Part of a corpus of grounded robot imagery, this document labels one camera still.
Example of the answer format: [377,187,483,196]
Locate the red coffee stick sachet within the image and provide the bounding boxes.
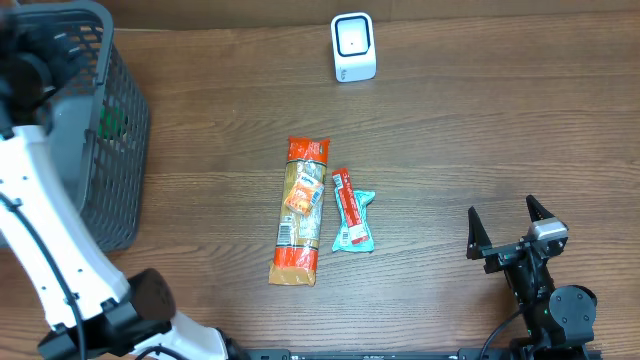
[332,168,369,245]

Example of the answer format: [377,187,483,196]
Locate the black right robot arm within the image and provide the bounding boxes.
[466,195,601,359]

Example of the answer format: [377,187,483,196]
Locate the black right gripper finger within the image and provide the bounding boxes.
[466,207,492,260]
[525,194,554,222]

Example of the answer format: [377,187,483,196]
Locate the white barcode scanner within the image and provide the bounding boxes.
[330,12,377,83]

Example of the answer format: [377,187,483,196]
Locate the orange Kleenex tissue pack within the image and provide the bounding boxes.
[284,173,324,216]

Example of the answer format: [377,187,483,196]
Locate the teal snack packet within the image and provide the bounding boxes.
[332,190,375,253]

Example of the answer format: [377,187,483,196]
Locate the spaghetti pack orange ends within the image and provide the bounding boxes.
[268,137,330,286]

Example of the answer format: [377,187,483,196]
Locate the grey plastic shopping basket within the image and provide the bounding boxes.
[1,1,151,252]

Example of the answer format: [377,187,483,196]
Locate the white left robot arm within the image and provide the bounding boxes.
[1,10,249,360]

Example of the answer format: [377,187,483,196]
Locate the black rail table edge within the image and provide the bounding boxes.
[243,348,587,360]

